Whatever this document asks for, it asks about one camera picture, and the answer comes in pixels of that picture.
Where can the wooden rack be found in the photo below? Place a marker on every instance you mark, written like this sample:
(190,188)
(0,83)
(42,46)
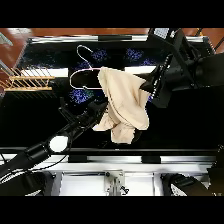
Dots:
(30,78)

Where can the beige garment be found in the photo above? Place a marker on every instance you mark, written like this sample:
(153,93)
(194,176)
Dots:
(125,100)

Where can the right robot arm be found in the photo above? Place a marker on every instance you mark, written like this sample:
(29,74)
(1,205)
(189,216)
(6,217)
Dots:
(200,71)

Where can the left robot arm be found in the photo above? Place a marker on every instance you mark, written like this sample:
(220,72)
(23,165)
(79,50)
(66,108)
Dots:
(58,144)

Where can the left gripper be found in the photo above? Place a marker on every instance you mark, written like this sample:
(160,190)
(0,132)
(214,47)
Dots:
(97,109)

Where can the silver frame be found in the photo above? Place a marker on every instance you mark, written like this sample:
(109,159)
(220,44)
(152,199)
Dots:
(110,159)

